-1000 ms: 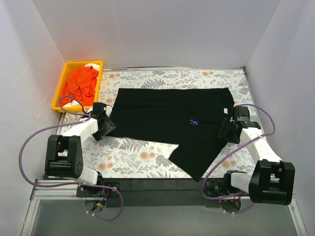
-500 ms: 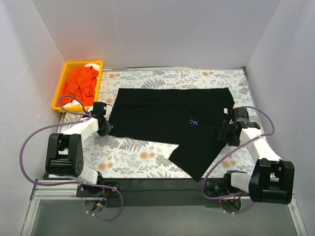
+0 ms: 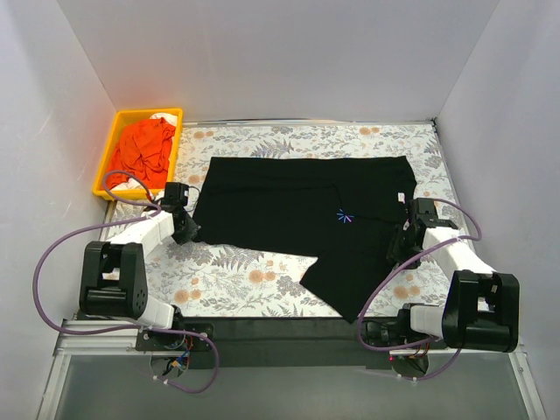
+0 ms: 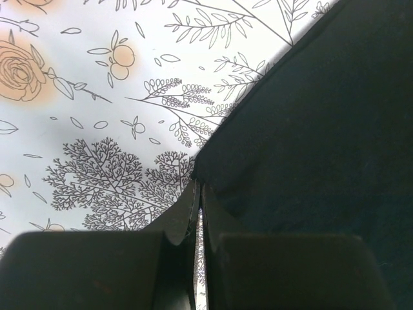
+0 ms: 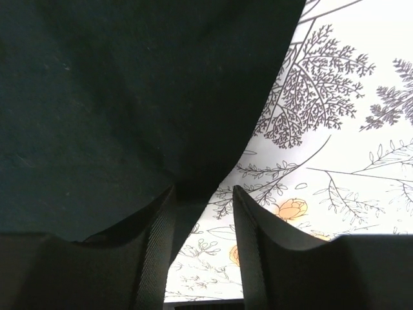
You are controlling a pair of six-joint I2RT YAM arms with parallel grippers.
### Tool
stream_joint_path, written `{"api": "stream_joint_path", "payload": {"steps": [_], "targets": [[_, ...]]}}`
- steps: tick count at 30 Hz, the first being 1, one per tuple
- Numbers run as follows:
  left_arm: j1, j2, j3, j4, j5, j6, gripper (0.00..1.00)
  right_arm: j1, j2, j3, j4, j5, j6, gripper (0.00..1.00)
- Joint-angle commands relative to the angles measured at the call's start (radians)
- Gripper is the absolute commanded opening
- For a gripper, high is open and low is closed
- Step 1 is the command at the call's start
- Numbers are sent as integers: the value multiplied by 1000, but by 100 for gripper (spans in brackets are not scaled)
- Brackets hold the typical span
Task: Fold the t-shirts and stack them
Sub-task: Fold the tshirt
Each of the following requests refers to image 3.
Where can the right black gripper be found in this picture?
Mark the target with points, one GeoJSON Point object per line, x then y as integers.
{"type": "Point", "coordinates": [399, 247]}

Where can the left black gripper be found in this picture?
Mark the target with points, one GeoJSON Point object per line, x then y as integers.
{"type": "Point", "coordinates": [188, 229]}

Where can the black t shirt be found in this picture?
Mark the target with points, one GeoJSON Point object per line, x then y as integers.
{"type": "Point", "coordinates": [343, 212]}

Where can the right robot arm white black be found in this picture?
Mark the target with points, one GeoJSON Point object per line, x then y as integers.
{"type": "Point", "coordinates": [481, 311]}

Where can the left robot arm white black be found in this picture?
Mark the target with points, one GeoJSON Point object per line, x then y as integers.
{"type": "Point", "coordinates": [114, 283]}

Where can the orange t shirt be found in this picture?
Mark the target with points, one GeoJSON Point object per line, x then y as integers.
{"type": "Point", "coordinates": [144, 153]}

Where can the floral table cloth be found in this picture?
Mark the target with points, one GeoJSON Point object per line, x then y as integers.
{"type": "Point", "coordinates": [224, 281]}

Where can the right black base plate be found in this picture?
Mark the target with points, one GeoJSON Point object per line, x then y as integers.
{"type": "Point", "coordinates": [384, 336]}

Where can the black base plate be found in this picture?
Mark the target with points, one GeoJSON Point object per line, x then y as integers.
{"type": "Point", "coordinates": [384, 336]}
{"type": "Point", "coordinates": [167, 342]}

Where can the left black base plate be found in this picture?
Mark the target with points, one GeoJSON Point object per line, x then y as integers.
{"type": "Point", "coordinates": [167, 342]}

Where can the aluminium frame rail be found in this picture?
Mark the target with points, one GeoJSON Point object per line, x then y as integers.
{"type": "Point", "coordinates": [121, 342]}

